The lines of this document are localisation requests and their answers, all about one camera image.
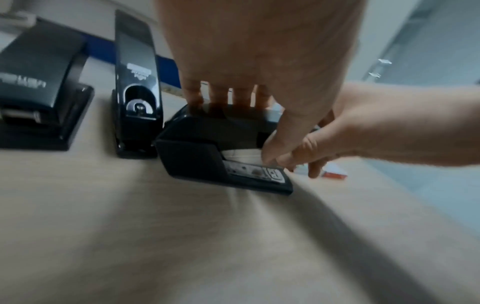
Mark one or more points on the blue strip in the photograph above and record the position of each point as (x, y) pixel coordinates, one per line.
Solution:
(167, 69)

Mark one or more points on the person's right hand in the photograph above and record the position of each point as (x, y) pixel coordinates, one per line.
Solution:
(360, 124)

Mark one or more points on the person's left hand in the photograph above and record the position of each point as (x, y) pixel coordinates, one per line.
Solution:
(262, 44)

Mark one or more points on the black stapler with label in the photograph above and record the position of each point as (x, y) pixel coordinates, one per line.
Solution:
(195, 148)

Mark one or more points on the person's right forearm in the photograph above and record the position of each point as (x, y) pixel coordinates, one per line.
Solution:
(442, 127)

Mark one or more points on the red and white staple box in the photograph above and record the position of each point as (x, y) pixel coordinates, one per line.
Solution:
(333, 172)

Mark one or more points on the slim glossy black stapler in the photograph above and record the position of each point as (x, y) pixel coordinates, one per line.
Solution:
(137, 83)

